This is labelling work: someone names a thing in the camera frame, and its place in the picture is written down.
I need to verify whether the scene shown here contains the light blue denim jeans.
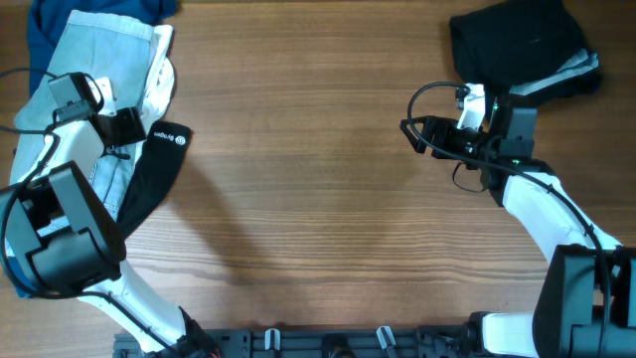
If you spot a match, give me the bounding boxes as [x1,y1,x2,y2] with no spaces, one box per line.
[10,10,153,221]

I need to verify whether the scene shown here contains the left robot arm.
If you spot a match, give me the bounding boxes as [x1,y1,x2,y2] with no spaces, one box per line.
[1,108,212,357]

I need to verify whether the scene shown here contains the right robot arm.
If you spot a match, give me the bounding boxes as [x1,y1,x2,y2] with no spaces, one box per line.
[399,114,635,357]

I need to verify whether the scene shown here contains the black garment with logo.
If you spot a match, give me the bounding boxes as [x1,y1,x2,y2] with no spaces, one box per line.
[116,120,193,238]

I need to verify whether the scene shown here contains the white garment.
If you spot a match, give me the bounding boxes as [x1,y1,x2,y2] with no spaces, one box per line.
[140,25,175,132]

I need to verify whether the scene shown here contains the folded black garment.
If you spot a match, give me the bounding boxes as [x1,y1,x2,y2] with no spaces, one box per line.
[449,0,602,104]

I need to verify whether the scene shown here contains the blue shirt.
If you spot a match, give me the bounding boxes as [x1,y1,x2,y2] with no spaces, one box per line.
[27,0,178,70]

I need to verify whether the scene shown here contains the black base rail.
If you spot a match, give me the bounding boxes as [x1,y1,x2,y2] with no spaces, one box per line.
[112,325,498,358]

